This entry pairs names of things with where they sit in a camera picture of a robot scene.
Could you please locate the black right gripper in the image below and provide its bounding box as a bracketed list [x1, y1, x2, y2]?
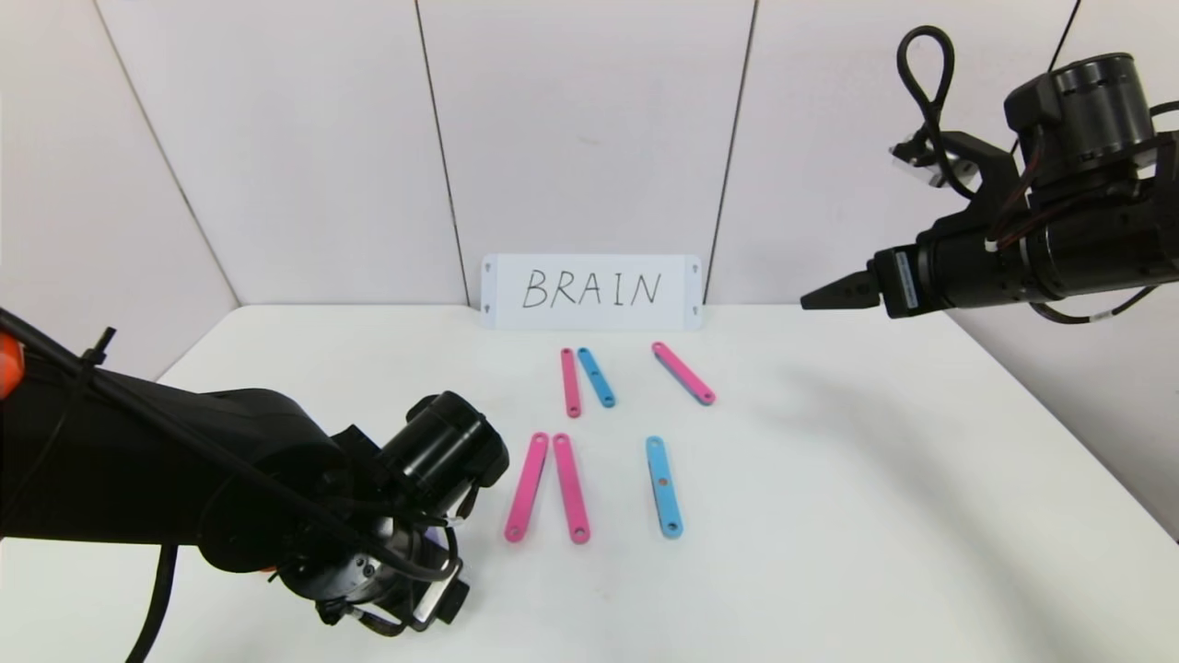
[800, 226, 1027, 320]

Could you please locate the short blue bar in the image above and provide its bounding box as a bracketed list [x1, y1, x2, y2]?
[578, 347, 616, 408]

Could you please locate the white sign reading BRAIN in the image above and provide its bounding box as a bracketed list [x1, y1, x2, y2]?
[481, 253, 704, 331]

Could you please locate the pink bar on blue bar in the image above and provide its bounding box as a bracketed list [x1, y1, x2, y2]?
[651, 342, 717, 406]

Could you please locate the long blue bar orange underside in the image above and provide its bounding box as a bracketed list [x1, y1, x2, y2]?
[646, 436, 684, 540]

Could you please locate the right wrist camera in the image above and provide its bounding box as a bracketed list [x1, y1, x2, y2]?
[889, 138, 979, 188]

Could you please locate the black looped right arm cable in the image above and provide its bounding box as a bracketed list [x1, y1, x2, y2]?
[898, 25, 979, 199]

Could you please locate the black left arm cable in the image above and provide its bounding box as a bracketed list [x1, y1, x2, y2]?
[124, 543, 181, 663]

